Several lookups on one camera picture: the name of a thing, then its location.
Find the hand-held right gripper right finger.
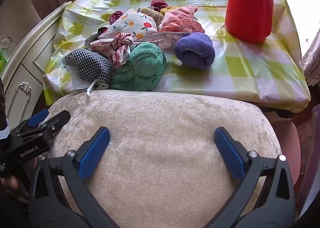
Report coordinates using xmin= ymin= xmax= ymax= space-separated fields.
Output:
xmin=200 ymin=126 xmax=297 ymax=228

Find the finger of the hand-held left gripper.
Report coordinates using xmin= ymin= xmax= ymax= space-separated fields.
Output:
xmin=24 ymin=109 xmax=50 ymax=129
xmin=37 ymin=110 xmax=71 ymax=131

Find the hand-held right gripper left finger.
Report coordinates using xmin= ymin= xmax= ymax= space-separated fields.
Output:
xmin=29 ymin=126 xmax=120 ymax=228

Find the yellow soft block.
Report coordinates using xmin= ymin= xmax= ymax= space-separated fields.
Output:
xmin=160 ymin=6 xmax=179 ymax=15

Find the person's left hand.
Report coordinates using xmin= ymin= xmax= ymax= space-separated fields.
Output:
xmin=0 ymin=174 xmax=29 ymax=205

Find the pink chair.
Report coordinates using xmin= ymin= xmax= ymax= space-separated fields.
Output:
xmin=270 ymin=120 xmax=302 ymax=186

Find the cream ornate cabinet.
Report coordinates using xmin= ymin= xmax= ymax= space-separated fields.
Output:
xmin=0 ymin=1 xmax=73 ymax=123

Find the houndstooth fabric pouch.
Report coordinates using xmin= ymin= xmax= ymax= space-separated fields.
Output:
xmin=62 ymin=49 xmax=113 ymax=93

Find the beige velvet stool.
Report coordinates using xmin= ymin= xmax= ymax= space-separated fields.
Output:
xmin=46 ymin=89 xmax=283 ymax=228

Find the green checkered plastic tablecloth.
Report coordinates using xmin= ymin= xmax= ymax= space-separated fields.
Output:
xmin=42 ymin=0 xmax=312 ymax=114

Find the red patterned fabric scrunchie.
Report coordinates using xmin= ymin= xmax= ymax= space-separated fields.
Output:
xmin=110 ymin=33 xmax=134 ymax=69

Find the green knit cloth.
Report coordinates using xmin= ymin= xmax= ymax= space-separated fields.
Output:
xmin=111 ymin=43 xmax=167 ymax=92

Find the purple knit roll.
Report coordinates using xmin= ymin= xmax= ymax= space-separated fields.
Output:
xmin=174 ymin=32 xmax=216 ymax=69

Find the maroon rolled knit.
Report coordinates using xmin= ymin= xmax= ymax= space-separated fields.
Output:
xmin=109 ymin=10 xmax=125 ymax=25

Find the white fruit-print cloth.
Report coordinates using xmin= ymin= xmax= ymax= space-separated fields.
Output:
xmin=96 ymin=9 xmax=190 ymax=50

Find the red plastic jug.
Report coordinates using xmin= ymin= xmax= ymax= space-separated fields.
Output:
xmin=224 ymin=0 xmax=273 ymax=43

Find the pink ruffled cloth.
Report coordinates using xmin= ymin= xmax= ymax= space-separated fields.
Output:
xmin=159 ymin=6 xmax=205 ymax=35

